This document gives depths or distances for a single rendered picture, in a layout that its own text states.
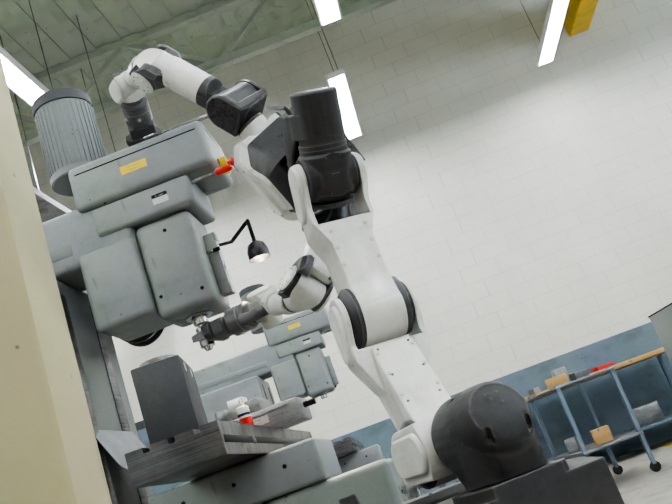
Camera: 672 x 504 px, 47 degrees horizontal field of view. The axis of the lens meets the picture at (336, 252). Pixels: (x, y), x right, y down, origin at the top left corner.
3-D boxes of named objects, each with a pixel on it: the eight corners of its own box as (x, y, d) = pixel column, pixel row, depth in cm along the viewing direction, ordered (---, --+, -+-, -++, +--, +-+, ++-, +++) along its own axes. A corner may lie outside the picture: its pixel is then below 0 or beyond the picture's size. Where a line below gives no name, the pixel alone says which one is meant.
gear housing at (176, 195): (217, 222, 263) (209, 196, 266) (195, 200, 240) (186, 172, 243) (127, 256, 265) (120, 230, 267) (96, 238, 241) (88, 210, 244)
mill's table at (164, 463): (317, 451, 293) (310, 431, 295) (227, 453, 174) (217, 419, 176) (260, 472, 294) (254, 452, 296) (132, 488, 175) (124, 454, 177)
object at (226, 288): (235, 293, 245) (217, 234, 251) (232, 290, 241) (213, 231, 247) (224, 297, 245) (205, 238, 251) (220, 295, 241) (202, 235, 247)
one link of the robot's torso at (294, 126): (347, 84, 178) (321, 86, 194) (294, 94, 174) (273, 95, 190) (366, 201, 185) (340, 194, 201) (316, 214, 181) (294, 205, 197)
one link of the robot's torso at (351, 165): (358, 142, 181) (340, 140, 192) (304, 154, 177) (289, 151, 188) (367, 196, 184) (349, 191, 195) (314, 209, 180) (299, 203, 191)
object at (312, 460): (343, 474, 242) (331, 437, 245) (326, 479, 208) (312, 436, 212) (196, 528, 244) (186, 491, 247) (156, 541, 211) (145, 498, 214)
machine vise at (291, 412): (313, 418, 252) (302, 386, 255) (303, 417, 237) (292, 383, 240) (215, 455, 255) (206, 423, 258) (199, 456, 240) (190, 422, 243)
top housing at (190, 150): (235, 187, 266) (222, 146, 271) (213, 159, 241) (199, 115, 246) (110, 235, 268) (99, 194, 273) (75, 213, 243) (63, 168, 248)
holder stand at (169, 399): (212, 435, 201) (191, 363, 207) (200, 428, 180) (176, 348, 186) (167, 451, 200) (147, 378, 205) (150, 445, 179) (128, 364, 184)
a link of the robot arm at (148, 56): (114, 81, 232) (127, 60, 215) (136, 59, 236) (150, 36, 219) (142, 106, 235) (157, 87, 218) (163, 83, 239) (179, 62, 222)
